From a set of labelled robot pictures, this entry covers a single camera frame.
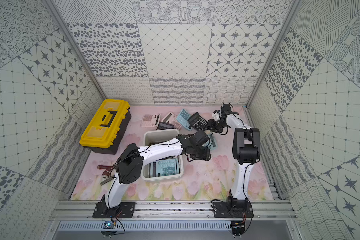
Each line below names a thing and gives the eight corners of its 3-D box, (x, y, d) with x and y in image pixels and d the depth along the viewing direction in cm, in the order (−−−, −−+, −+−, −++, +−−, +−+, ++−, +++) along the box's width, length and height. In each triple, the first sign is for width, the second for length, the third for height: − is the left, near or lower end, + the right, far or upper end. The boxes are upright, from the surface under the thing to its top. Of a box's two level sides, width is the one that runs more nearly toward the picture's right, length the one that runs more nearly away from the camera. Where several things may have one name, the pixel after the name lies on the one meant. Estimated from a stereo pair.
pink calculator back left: (140, 127, 108) (140, 125, 106) (143, 115, 115) (143, 113, 114) (159, 127, 108) (158, 125, 106) (161, 115, 115) (160, 113, 114)
